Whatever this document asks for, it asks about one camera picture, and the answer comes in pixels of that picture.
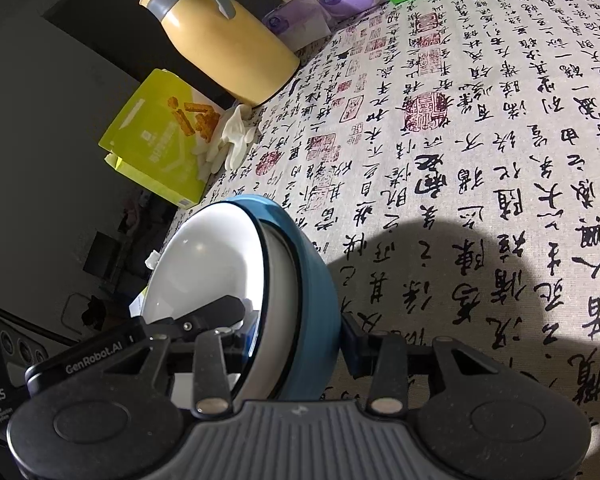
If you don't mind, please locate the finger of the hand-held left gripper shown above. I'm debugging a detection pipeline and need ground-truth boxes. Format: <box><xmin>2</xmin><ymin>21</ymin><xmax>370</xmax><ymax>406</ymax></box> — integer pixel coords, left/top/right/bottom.
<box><xmin>142</xmin><ymin>296</ymin><xmax>247</xmax><ymax>347</ymax></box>

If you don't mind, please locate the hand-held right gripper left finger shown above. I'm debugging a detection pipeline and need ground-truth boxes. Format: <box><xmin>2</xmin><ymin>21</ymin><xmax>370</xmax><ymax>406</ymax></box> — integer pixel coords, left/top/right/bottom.
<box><xmin>100</xmin><ymin>327</ymin><xmax>261</xmax><ymax>418</ymax></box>

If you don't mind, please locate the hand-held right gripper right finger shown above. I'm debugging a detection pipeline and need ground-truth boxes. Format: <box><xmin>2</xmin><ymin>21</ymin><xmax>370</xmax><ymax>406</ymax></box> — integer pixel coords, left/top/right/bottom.
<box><xmin>341</xmin><ymin>311</ymin><xmax>511</xmax><ymax>418</ymax></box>

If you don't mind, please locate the blue bowl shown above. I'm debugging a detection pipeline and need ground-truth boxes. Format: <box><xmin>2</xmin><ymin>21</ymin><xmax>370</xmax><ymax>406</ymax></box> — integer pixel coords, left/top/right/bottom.
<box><xmin>222</xmin><ymin>194</ymin><xmax>342</xmax><ymax>402</ymax></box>

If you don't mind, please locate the white bowl with dark rim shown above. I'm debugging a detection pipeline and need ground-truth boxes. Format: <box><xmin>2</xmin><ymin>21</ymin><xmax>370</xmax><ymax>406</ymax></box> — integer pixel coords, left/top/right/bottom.
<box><xmin>142</xmin><ymin>202</ymin><xmax>298</xmax><ymax>401</ymax></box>

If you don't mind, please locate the yellow-green snack box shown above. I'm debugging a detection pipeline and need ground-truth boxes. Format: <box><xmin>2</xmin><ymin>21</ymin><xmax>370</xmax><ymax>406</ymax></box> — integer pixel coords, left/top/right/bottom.
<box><xmin>98</xmin><ymin>69</ymin><xmax>228</xmax><ymax>209</ymax></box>

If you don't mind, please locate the white rubber glove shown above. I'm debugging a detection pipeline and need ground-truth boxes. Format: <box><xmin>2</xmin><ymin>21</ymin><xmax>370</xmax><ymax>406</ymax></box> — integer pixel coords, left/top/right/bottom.
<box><xmin>192</xmin><ymin>105</ymin><xmax>258</xmax><ymax>173</ymax></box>

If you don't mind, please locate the calligraphy print tablecloth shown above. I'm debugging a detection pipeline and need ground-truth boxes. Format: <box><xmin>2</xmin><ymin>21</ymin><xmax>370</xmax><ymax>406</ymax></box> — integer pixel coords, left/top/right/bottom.
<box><xmin>170</xmin><ymin>0</ymin><xmax>600</xmax><ymax>466</ymax></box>

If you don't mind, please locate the yellow thermos jug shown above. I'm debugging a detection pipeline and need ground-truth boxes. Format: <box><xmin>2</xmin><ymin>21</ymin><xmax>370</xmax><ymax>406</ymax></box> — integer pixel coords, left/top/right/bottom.
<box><xmin>139</xmin><ymin>0</ymin><xmax>301</xmax><ymax>107</ymax></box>

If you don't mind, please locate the white paper tissue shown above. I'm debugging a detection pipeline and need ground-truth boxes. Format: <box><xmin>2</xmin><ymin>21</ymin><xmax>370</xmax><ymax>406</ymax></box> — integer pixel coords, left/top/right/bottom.
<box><xmin>285</xmin><ymin>12</ymin><xmax>338</xmax><ymax>53</ymax></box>

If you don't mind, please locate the black cable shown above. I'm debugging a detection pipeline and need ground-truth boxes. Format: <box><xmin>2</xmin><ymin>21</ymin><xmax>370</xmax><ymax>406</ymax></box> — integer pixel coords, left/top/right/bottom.
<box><xmin>0</xmin><ymin>297</ymin><xmax>78</xmax><ymax>346</ymax></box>

